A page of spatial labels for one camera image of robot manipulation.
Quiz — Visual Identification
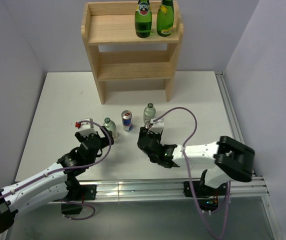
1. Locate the clear bottle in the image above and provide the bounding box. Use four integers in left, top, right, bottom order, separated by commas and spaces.
143, 102, 156, 124
103, 117, 118, 140

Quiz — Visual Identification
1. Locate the green bottle red label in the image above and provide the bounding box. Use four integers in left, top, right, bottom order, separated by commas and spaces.
134, 0, 152, 38

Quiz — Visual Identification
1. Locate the green bottle yellow label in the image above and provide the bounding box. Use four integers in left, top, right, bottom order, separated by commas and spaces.
156, 0, 175, 37

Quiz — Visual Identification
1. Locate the silver Red Bull can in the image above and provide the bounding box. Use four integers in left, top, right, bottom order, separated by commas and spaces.
144, 122, 151, 129

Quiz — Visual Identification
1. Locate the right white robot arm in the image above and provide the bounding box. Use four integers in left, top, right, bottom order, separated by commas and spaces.
137, 127, 255, 195

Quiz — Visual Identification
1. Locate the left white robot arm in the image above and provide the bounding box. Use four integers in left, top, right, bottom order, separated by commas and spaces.
0, 121, 114, 234

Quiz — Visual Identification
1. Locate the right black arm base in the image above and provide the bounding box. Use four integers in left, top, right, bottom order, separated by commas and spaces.
183, 180, 228, 212

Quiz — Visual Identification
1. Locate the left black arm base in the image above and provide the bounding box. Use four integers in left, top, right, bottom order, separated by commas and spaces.
61, 184, 97, 216

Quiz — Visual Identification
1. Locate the wooden two-tier shelf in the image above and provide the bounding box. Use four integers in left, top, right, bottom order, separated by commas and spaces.
81, 0, 184, 104

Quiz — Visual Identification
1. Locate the blue Red Bull can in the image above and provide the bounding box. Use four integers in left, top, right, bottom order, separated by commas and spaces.
121, 110, 133, 132

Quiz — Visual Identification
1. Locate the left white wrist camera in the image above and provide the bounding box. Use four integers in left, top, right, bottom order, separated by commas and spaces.
75, 118, 96, 137

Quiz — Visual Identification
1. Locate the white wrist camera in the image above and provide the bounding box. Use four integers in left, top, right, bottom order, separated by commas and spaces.
148, 118, 165, 134
75, 118, 96, 137

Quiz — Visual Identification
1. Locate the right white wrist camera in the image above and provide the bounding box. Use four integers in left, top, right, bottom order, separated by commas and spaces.
148, 118, 165, 134

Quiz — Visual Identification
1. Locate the aluminium frame rail front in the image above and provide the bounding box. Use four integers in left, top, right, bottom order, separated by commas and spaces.
10, 176, 270, 203

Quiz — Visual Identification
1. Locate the aluminium frame rail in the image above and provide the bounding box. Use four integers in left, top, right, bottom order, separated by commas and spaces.
10, 176, 270, 203
214, 70, 255, 176

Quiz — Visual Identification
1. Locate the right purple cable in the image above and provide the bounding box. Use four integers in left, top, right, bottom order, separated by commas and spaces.
154, 107, 232, 240

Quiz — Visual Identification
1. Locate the purple cable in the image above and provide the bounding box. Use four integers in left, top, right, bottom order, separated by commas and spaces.
154, 107, 232, 240
0, 121, 113, 222

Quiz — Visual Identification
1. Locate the aluminium frame rail right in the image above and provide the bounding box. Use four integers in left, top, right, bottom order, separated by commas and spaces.
214, 70, 255, 176

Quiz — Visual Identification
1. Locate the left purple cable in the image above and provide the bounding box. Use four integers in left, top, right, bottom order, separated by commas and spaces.
0, 121, 113, 222

